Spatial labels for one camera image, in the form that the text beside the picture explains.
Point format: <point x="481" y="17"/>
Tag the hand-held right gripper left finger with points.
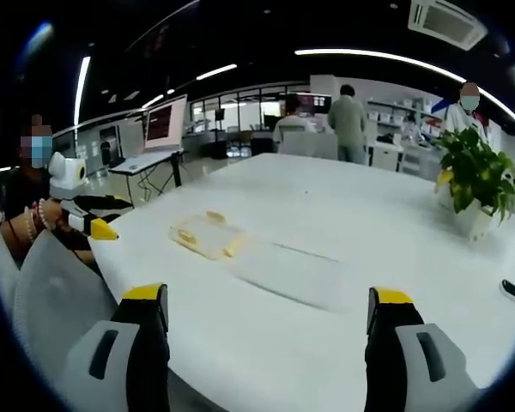
<point x="124" y="365"/>

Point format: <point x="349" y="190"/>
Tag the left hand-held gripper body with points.
<point x="66" y="176"/>

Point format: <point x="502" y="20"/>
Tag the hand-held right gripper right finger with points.
<point x="407" y="369"/>

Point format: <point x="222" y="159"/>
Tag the beige plastic buckle part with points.
<point x="187" y="235"/>
<point x="215" y="215"/>

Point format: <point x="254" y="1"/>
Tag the person's left hand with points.
<point x="61" y="216"/>

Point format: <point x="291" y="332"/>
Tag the person's dark clothed torso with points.
<point x="19" y="193"/>

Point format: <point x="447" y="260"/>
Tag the white folding side table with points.
<point x="146" y="163"/>

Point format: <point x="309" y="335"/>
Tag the white mesh office chair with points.
<point x="56" y="292"/>

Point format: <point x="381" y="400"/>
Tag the large display screen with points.
<point x="165" y="124"/>

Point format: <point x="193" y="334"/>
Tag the small black plug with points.
<point x="510" y="288"/>

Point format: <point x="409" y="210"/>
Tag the black stand with box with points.
<point x="219" y="133"/>

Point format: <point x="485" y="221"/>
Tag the clear plastic sheet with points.
<point x="292" y="274"/>

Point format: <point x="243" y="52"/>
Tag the white plant pot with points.
<point x="472" y="219"/>

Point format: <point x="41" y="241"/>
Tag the green potted plant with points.
<point x="476" y="171"/>

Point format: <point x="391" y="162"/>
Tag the white counter desk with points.
<point x="386" y="156"/>

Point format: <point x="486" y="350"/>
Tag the white chair back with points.
<point x="307" y="145"/>

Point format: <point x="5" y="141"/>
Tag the white storage shelf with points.
<point x="405" y="113"/>

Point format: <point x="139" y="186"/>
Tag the long ceiling light strip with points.
<point x="390" y="58"/>

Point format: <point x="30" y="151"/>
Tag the ceiling air conditioner vent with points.
<point x="448" y="21"/>

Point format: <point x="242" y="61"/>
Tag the wall monitor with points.
<point x="315" y="104"/>

